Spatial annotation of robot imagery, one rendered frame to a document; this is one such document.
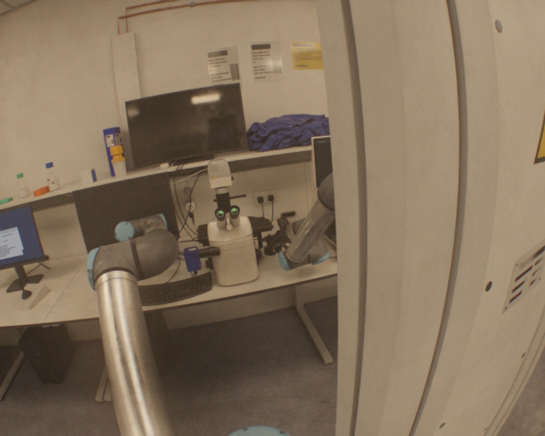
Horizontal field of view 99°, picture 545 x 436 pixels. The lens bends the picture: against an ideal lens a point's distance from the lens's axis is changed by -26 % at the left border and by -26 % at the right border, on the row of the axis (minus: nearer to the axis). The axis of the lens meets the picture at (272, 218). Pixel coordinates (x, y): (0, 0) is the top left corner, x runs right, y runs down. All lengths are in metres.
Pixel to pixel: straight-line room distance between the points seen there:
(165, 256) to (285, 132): 1.26
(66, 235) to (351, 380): 2.28
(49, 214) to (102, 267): 1.61
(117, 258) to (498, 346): 0.79
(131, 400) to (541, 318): 0.65
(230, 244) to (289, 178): 0.93
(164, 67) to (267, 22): 0.78
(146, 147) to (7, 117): 1.24
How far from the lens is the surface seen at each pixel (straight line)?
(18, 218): 2.05
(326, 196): 0.93
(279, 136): 1.90
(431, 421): 0.30
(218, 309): 2.47
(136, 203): 1.64
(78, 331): 2.81
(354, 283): 0.18
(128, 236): 1.40
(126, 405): 0.64
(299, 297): 2.41
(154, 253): 0.84
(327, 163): 1.68
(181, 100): 1.95
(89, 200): 1.71
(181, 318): 2.51
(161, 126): 1.95
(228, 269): 1.42
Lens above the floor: 1.48
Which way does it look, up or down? 19 degrees down
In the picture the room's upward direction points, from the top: 7 degrees counter-clockwise
